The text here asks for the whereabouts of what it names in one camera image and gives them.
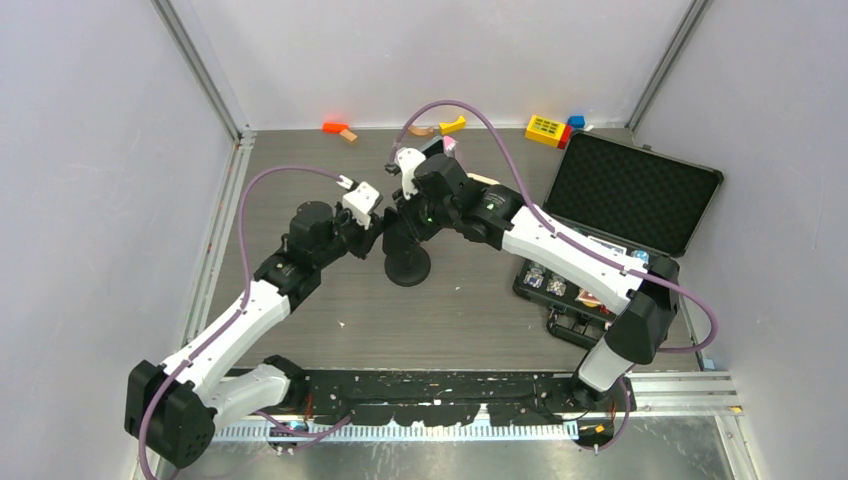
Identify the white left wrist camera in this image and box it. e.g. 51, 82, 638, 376
337, 175, 383, 230

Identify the blue toy brick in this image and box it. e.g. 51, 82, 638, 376
567, 115, 586, 129

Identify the black foam-lined case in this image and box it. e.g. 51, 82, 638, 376
513, 131, 724, 349

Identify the yellow arch block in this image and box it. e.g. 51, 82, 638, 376
439, 115, 467, 135

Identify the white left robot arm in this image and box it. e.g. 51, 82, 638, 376
124, 194, 382, 469

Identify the orange wooden block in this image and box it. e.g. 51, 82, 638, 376
321, 122, 349, 134

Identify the yellow toy brick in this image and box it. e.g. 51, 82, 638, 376
524, 115, 567, 148

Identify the smartphone with clear case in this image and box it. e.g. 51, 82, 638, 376
421, 136, 453, 157

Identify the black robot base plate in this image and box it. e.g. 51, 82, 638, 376
263, 370, 636, 427

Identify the smartphone with cream case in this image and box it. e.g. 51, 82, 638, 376
467, 172, 499, 185

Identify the tan wooden block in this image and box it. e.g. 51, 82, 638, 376
339, 129, 358, 145

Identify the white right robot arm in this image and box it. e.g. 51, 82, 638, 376
387, 148, 679, 411

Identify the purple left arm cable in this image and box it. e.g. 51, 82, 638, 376
137, 165, 352, 480

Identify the black phone stand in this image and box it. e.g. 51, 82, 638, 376
384, 247, 431, 287

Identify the red toy brick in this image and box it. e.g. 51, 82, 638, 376
557, 124, 573, 150

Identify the black smartphone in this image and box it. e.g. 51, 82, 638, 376
382, 207, 417, 260

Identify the pink wedge stand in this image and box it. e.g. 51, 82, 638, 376
442, 135, 457, 153

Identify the tan arch block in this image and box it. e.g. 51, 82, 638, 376
407, 125, 435, 138

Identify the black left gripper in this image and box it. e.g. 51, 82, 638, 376
315, 202, 385, 271

